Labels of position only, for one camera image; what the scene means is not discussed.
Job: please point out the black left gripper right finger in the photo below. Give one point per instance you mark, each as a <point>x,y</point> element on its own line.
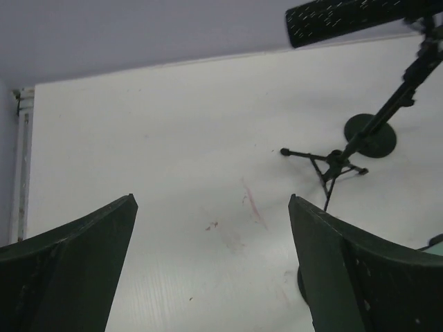
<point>357,281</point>

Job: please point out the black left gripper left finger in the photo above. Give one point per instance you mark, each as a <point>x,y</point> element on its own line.
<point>65,279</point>

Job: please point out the black tripod mic stand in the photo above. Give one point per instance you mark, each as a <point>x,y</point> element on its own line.
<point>337,163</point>

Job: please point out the black microphone with silver grille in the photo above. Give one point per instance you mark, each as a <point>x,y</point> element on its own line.
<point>317,21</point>

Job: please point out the black round-base stand, yellow mic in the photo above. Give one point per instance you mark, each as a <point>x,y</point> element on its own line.
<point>379,144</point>

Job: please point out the aluminium frame rail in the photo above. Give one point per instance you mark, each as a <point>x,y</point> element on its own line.
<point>18,221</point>

